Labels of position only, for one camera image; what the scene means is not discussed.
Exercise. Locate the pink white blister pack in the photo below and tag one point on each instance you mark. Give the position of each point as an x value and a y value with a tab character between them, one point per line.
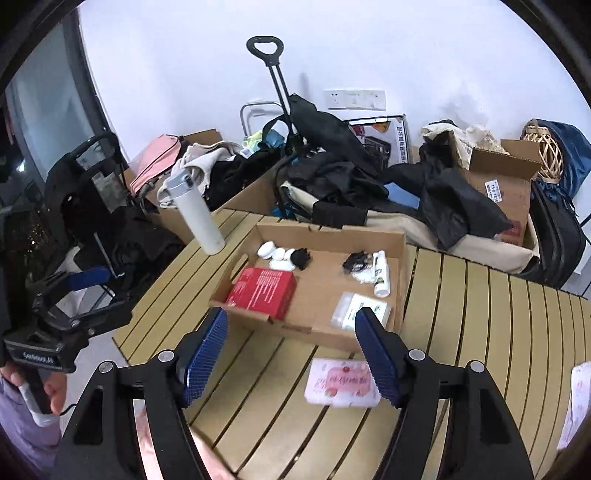
337	383

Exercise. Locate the shallow cardboard tray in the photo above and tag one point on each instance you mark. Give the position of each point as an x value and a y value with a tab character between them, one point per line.
318	286

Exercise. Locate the beige hoodie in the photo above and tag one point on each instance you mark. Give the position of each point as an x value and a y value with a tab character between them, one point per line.
198	161

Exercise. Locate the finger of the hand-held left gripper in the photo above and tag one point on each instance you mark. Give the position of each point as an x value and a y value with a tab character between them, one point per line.
111	313
90	278

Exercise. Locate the pink backpack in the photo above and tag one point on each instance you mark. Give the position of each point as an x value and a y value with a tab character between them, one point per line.
154	161

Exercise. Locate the person's left forearm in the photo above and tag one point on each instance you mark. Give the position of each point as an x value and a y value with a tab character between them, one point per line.
23	434

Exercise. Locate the white spray bottle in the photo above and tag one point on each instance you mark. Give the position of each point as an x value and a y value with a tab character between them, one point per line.
381	274

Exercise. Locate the blue bag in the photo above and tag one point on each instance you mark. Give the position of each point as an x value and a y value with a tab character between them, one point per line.
575	147

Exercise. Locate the black trolley bag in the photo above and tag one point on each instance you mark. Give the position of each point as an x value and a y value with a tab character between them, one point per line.
328	129

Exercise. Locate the olive slatted folding table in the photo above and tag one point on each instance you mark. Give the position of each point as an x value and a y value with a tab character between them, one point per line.
485	323

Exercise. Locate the white paper slips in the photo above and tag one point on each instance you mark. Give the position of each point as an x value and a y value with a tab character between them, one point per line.
576	406

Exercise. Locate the clear plastic swab box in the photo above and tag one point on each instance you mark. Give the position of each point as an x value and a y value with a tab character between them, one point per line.
353	307

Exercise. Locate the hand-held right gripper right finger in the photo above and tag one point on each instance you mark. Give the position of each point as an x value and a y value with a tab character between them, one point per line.
376	355

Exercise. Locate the glass door black frame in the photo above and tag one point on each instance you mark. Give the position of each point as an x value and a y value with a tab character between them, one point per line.
46	115

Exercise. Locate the black clothes pile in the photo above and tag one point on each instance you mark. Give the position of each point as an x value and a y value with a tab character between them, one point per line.
452	203

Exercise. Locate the person's left hand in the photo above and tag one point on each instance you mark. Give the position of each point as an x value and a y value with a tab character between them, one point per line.
55	392

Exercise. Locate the white round jar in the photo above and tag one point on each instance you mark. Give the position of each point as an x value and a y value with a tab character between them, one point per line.
266	250

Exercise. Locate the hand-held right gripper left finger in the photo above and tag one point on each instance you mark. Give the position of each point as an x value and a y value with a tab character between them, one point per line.
205	355

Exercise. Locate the black power adapter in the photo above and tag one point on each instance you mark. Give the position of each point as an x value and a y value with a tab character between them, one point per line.
301	259

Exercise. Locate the black suitcase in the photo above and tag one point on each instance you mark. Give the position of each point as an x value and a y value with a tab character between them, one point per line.
558	235

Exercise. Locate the black stroller cart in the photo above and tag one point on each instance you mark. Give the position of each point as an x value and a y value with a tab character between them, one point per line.
78	194

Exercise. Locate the white round cap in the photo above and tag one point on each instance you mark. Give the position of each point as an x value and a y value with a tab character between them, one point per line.
280	253

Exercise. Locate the white thermos bottle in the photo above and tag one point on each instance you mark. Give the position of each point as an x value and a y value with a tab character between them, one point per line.
198	217

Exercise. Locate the small white pink packet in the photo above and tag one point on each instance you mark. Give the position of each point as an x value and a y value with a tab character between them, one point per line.
280	266
362	276

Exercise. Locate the wicker basket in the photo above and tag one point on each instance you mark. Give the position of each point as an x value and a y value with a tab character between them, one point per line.
547	152

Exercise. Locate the white wall outlets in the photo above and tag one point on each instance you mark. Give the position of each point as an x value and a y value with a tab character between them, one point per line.
354	99

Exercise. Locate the black clothing heap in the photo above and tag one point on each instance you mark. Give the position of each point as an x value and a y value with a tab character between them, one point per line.
147	244

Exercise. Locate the white folding chair frame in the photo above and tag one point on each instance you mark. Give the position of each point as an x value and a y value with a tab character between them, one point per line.
258	105

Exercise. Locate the open cardboard box red print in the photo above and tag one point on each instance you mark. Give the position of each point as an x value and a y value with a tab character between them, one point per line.
503	184

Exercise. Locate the printed appliance box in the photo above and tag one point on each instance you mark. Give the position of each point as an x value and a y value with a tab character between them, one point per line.
397	138

